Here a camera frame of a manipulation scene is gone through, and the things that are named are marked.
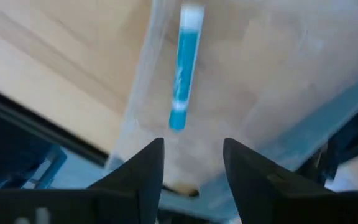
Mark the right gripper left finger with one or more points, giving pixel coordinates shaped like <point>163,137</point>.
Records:
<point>120,199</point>

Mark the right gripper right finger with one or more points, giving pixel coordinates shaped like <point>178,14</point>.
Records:
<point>275,199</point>

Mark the blue marker white cap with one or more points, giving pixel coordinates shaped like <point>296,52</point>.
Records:
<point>183,77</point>

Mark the translucent plastic container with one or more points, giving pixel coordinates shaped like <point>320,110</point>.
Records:
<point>259,77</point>

